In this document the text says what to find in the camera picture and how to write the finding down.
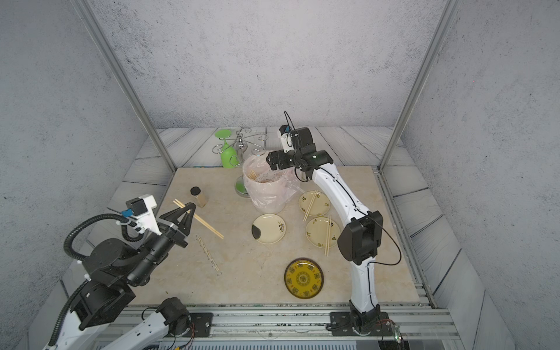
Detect chopsticks pair two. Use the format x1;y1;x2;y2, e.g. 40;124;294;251
173;199;224;239

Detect chopsticks pair one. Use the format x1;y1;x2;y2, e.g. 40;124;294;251
195;235;222;275

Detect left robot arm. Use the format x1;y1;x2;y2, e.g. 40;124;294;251
46;195;197;349

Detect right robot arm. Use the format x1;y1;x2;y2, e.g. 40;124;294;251
266;114;401;341

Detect bare chopsticks in bin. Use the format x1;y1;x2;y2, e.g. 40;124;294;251
246;170;274;183

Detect white trash bin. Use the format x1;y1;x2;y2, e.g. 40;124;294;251
242;150;300;214

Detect toothpick jar black lid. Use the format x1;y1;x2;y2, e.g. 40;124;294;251
190;186;208;207

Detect green plastic goblet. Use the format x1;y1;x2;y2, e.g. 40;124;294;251
212;129;240;169

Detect large cream oval plate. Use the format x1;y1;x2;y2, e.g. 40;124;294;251
305;217;341;249

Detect yellow patterned round plate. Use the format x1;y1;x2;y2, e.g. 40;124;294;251
284;258;325;300

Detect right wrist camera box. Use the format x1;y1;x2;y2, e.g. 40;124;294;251
278;125;293;153

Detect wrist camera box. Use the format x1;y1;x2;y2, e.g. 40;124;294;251
121;195;161;236
278;125;293;153

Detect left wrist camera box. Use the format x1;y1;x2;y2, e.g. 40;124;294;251
121;195;161;236

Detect chrome wire cup rack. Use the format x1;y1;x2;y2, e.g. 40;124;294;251
211;126;268;198

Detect metal corner post left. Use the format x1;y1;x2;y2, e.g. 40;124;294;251
71;0;178;173

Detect metal corner post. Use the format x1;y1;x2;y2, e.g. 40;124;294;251
378;0;461;173
71;0;178;173

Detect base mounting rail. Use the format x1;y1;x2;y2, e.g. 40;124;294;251
87;283;460;350

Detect metal corner post right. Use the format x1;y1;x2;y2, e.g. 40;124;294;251
378;0;461;173

